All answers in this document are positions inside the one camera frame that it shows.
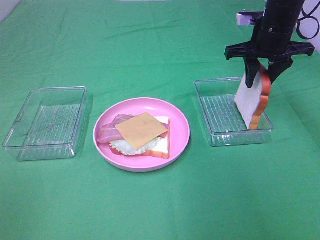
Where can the straight bacon strip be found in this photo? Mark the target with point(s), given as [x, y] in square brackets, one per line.
[120, 118]

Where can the clear plastic tray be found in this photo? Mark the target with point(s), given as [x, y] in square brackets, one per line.
[49, 124]
[224, 125]

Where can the pink plate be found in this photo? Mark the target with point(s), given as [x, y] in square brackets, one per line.
[178, 137]

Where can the yellow cheese slice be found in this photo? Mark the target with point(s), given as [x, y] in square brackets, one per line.
[142, 129]

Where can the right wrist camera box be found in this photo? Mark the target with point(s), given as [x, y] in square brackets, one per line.
[248, 18]

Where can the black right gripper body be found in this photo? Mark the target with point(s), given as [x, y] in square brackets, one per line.
[269, 42]

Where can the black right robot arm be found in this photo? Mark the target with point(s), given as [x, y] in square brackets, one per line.
[281, 13]

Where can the green lettuce leaf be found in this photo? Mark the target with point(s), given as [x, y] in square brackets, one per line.
[125, 148]

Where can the curved bacon strip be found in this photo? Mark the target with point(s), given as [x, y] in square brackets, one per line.
[108, 133]

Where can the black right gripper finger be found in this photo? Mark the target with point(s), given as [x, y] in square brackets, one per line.
[277, 67]
[252, 66]

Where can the bread slice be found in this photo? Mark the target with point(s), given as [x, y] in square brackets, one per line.
[162, 150]
[252, 102]

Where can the clear right plastic tray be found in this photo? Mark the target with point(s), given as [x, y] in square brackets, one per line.
[224, 125]

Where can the clear left plastic tray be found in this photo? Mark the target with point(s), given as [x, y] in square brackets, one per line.
[49, 124]

